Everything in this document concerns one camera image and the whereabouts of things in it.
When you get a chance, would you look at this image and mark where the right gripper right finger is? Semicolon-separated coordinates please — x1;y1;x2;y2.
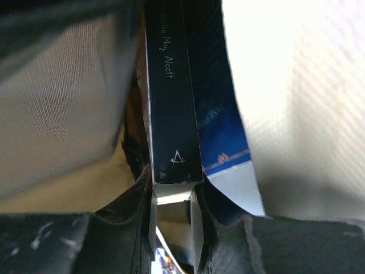
190;182;265;273

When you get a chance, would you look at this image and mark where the cream canvas backpack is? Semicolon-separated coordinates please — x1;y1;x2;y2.
1;1;364;220

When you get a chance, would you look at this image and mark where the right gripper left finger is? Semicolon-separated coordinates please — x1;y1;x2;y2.
74;166;156;273

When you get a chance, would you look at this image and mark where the blue orange book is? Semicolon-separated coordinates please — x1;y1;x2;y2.
182;1;265;216

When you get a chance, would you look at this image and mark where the floral white book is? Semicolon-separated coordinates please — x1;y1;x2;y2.
133;0;204;206

